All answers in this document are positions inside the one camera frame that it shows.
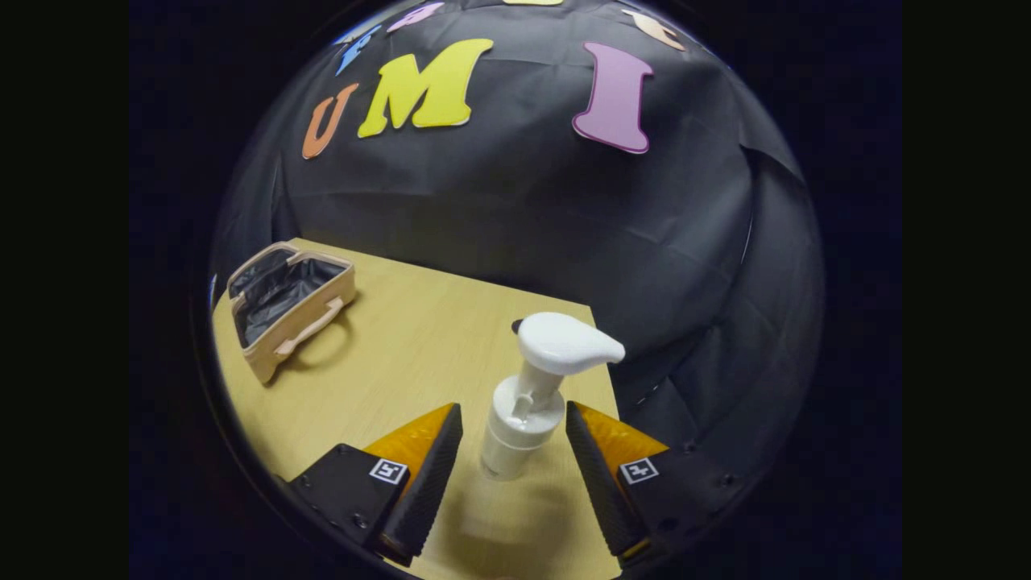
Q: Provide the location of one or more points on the white pump bottle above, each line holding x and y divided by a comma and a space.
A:
515, 427

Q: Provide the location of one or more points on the black backdrop cloth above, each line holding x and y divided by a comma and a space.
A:
523, 201

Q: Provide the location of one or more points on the pink suitcase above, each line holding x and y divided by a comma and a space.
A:
266, 362

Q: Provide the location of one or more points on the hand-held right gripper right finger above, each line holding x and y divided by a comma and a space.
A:
604, 495

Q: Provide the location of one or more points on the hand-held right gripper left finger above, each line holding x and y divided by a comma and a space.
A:
427, 495

